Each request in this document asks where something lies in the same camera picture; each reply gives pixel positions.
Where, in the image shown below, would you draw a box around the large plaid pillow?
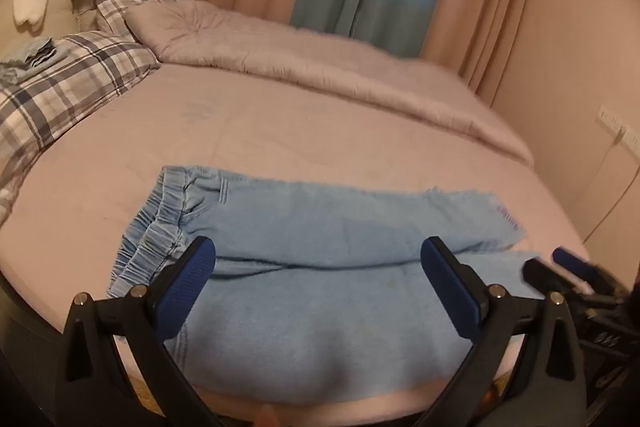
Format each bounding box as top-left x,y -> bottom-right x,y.
0,31 -> 162,228

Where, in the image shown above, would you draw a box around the folded blue jeans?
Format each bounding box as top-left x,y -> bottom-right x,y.
0,37 -> 56,85

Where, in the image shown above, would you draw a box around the bed with pink sheet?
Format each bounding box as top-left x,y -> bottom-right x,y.
0,62 -> 591,423

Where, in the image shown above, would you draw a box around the white cable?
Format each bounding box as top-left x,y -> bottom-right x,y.
582,139 -> 640,244

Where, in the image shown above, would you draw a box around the dark bed base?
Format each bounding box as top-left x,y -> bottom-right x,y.
0,277 -> 65,408

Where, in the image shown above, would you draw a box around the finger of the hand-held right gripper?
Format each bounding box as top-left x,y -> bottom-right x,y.
551,247 -> 608,288
521,258 -> 576,299

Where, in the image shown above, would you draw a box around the white power strip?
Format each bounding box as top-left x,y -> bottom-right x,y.
595,105 -> 628,145

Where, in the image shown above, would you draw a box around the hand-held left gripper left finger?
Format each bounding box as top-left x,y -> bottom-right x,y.
55,236 -> 221,427

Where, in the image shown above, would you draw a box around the pink quilt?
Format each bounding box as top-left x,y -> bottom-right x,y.
122,0 -> 536,168

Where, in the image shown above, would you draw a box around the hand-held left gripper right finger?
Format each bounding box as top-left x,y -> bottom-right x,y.
415,236 -> 588,427

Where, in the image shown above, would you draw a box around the small plaid pillow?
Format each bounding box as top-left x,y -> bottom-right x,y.
94,0 -> 183,45

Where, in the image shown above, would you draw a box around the light blue denim pants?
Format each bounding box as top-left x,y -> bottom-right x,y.
106,164 -> 541,403

